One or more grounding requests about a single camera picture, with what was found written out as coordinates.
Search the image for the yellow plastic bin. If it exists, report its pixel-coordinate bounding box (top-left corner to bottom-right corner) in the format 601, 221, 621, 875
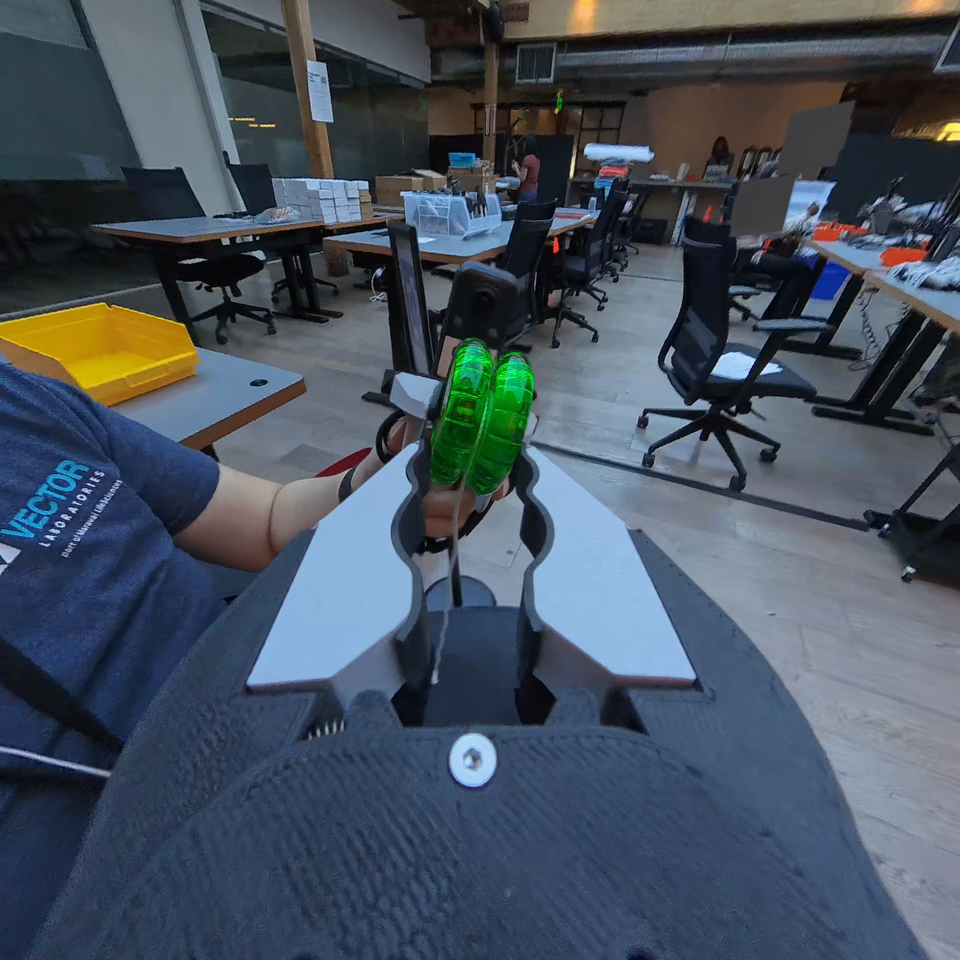
0, 302, 201, 407

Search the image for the clear plastic organizer bin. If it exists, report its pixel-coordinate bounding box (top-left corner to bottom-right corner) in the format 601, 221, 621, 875
401, 187, 502, 241

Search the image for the person's left hand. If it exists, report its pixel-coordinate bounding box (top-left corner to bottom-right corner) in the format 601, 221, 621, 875
348, 416, 492, 556

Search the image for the grey desk with wood edge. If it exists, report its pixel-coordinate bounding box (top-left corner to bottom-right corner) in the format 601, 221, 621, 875
112, 347, 307, 453

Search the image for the black rolling stand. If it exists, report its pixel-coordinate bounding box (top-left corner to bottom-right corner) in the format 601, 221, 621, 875
862, 442, 960, 586

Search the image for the thin white cable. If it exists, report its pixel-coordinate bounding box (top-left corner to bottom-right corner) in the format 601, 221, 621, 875
0, 744, 114, 778

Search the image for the white paper notice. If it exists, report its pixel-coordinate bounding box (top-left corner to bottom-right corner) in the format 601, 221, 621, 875
306, 60, 336, 125

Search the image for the stack of white boxes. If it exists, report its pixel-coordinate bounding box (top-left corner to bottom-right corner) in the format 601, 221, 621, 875
271, 177, 372, 225

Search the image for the wooden pillar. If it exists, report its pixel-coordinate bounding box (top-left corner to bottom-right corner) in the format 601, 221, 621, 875
281, 0, 336, 181

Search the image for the grey desk with black legs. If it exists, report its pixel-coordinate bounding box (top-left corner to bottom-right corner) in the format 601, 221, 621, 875
802, 236, 960, 438
90, 213, 346, 346
322, 210, 597, 316

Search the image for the white yoyo string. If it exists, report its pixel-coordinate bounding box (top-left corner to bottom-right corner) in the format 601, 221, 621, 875
431, 483, 462, 685

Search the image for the black upright stand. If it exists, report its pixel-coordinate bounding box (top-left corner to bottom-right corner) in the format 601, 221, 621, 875
363, 219, 438, 406

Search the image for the green transparent yoyo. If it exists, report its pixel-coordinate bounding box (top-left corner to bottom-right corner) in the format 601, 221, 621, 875
429, 336, 538, 497

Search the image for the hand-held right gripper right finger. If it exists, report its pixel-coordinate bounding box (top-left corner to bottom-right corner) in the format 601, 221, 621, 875
516, 444, 700, 715

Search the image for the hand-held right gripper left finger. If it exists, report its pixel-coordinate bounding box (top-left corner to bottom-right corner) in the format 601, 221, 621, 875
246, 441, 436, 711

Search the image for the white paper sheet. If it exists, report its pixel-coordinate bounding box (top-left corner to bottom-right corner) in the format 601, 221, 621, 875
708, 351, 783, 379

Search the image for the black mesh office chair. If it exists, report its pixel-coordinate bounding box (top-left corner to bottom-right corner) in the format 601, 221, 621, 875
121, 166, 279, 346
498, 198, 609, 350
637, 216, 835, 492
223, 153, 340, 303

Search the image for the black shoulder strap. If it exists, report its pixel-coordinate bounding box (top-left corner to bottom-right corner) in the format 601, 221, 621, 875
0, 637, 125, 755

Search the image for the cardboard box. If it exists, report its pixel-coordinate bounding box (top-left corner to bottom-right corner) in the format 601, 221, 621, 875
375, 168, 449, 207

